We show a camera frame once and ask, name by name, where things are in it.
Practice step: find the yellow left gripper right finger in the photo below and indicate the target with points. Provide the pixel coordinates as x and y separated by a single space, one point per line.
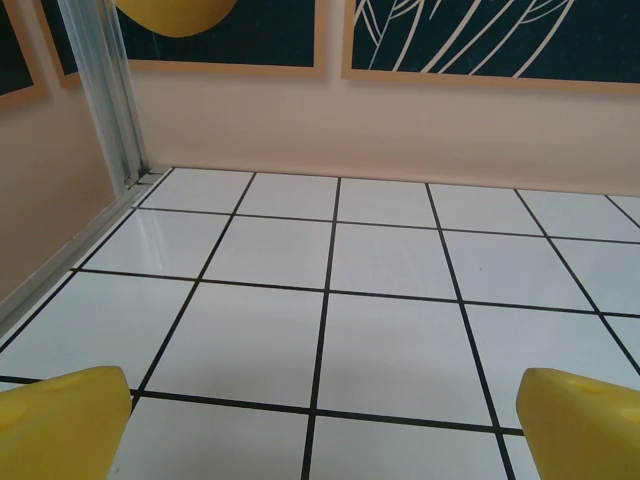
585 435

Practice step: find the aluminium corner post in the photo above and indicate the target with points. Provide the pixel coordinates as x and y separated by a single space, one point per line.
107 85

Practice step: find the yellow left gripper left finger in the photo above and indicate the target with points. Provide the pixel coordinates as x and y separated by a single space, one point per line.
60 425

